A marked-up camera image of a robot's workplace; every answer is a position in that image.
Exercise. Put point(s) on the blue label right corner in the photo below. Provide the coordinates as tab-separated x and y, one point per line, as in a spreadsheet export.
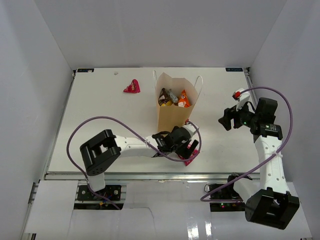
234	69

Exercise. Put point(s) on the orange white snack bag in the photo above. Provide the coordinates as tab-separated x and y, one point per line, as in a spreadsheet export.
183	100

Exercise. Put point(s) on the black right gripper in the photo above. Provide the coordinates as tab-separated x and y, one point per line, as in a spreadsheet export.
230	113

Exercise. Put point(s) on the pink candy packet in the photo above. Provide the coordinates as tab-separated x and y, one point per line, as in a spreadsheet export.
187	161

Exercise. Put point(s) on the red heart candy packet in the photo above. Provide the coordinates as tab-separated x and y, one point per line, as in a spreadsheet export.
133	87

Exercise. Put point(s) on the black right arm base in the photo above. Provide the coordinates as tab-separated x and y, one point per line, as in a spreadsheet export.
228	193

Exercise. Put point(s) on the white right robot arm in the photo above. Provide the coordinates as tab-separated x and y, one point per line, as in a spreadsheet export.
271	203

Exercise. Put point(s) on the brown purple M&M's packet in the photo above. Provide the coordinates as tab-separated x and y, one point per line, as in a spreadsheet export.
163	97

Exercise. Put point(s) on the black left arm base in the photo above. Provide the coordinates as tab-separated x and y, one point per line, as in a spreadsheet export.
112	192

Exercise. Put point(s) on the brown paper bag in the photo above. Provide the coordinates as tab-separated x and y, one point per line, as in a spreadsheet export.
170	116

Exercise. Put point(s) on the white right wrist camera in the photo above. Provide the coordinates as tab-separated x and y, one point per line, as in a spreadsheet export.
241	98

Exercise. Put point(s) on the blue label left corner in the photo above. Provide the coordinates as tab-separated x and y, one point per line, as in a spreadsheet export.
85	70

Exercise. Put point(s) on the blue label corner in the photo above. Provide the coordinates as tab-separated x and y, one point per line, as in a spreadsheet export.
234	69
85	70

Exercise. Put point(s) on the yellow M&M's packet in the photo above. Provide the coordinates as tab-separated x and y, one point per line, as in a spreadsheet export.
168	103

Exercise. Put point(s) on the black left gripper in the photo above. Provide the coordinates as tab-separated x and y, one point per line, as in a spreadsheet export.
184	152

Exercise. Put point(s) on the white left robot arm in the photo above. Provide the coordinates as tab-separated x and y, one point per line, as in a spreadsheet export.
101	151

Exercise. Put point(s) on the silver blue snack packet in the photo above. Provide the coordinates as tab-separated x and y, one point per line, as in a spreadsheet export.
172	96

